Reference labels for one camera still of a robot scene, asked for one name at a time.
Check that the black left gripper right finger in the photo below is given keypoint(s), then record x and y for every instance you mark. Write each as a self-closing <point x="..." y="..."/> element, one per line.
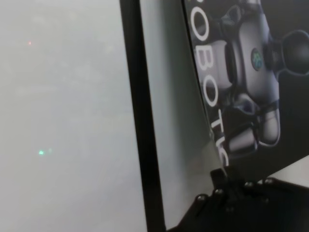
<point x="270" y="207"/>

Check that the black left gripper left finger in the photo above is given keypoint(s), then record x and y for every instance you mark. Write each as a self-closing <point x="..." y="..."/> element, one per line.
<point x="207" y="210"/>

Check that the black robot poster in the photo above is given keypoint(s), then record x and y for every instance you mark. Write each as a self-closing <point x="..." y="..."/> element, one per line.
<point x="253" y="84"/>

